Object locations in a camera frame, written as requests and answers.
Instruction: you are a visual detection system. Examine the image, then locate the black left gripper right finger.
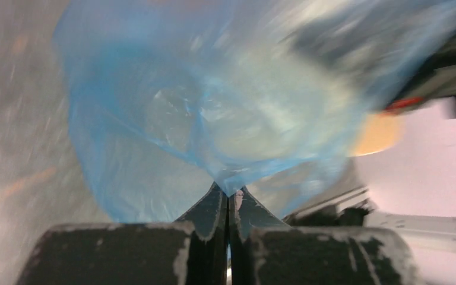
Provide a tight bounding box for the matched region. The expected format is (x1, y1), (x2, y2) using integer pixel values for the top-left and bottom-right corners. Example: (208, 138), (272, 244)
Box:
(229, 189), (421, 284)

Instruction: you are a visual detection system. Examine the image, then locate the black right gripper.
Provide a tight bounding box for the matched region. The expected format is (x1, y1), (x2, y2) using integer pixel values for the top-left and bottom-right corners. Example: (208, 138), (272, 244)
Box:
(290, 15), (456, 110)

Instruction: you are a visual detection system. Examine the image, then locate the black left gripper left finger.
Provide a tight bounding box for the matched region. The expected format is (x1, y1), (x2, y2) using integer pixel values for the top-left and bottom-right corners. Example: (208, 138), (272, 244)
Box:
(17, 184), (228, 284)

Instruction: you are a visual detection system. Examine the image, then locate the beige plastic trash bin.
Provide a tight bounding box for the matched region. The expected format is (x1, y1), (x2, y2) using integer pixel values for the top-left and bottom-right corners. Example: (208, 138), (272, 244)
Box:
(350, 112), (403, 157)

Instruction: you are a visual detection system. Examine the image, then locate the blue plastic trash bag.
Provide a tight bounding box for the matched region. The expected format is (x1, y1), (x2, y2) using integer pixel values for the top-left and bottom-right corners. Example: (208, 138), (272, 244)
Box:
(53, 1), (456, 223)

